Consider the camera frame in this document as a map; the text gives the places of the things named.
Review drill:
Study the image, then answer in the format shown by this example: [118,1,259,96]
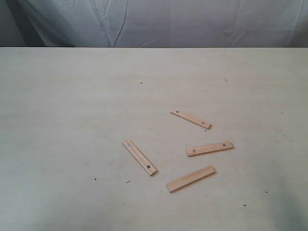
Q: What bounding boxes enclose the plain wood strip front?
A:
[166,166,216,193]

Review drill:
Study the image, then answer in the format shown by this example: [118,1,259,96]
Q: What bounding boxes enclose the white backdrop cloth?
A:
[0,0,308,48]

